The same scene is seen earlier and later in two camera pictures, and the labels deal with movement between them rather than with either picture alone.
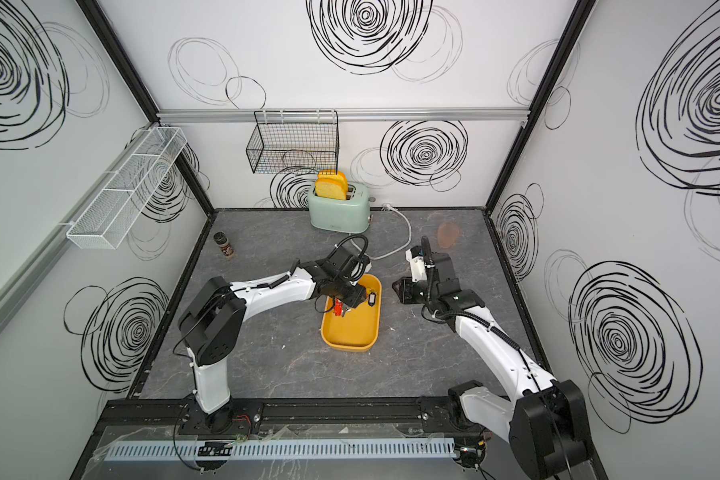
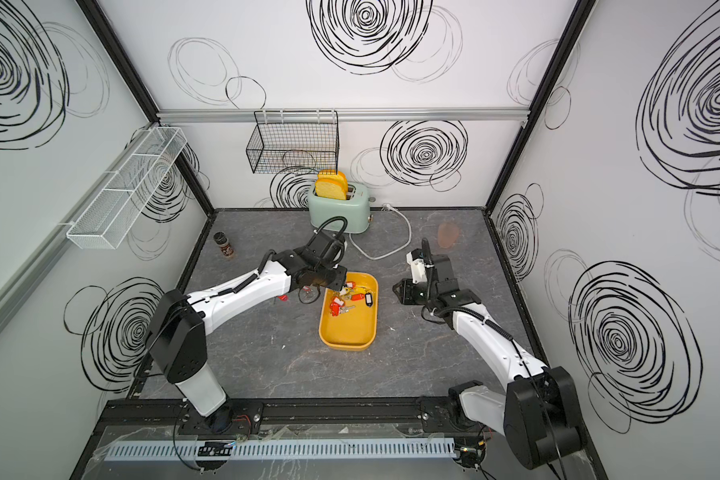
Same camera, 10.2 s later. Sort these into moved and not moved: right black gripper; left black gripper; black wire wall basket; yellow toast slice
Moved: left black gripper
Not moved: black wire wall basket; yellow toast slice; right black gripper
